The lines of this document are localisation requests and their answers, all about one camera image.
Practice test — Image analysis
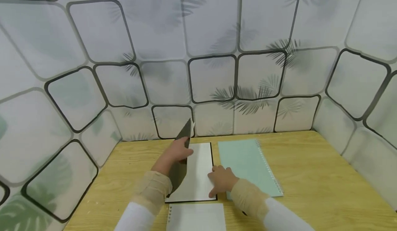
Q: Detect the person's left forearm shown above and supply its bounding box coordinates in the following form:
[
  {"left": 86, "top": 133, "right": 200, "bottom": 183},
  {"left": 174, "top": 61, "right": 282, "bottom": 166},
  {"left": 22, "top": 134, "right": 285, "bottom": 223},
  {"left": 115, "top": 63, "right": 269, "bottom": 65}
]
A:
[{"left": 114, "top": 170, "right": 173, "bottom": 231}]

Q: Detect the black cover notebook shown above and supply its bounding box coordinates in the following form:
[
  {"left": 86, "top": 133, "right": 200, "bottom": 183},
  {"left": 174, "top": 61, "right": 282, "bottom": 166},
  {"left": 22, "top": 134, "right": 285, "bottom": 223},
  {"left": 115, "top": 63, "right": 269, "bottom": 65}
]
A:
[{"left": 164, "top": 118, "right": 218, "bottom": 203}]

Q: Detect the person's right forearm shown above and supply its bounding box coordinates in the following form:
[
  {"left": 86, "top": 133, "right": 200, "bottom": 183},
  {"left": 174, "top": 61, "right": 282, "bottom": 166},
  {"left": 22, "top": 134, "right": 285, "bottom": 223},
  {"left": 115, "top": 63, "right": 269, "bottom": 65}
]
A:
[{"left": 230, "top": 178, "right": 314, "bottom": 231}]

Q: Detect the white spiral notebook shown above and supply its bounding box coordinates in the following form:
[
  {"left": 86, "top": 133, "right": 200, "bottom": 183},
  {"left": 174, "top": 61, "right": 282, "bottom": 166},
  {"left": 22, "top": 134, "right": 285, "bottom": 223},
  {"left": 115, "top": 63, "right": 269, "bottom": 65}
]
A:
[{"left": 166, "top": 203, "right": 227, "bottom": 231}]

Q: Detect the green spiral notebook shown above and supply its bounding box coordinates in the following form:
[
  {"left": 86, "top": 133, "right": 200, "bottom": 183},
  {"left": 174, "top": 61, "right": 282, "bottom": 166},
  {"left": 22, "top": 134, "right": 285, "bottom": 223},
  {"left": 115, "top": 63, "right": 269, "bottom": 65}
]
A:
[{"left": 217, "top": 139, "right": 284, "bottom": 201}]

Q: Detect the person's right hand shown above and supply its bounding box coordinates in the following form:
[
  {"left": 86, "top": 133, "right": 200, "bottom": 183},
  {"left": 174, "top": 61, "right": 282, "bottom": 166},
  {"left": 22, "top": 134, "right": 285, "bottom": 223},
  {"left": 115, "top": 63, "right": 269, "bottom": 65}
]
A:
[{"left": 207, "top": 165, "right": 241, "bottom": 199}]

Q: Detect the person's left hand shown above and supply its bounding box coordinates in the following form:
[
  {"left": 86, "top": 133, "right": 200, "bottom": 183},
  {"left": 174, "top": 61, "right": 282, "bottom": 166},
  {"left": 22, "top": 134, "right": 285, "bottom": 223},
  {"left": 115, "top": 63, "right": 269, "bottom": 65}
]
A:
[{"left": 151, "top": 137, "right": 195, "bottom": 177}]

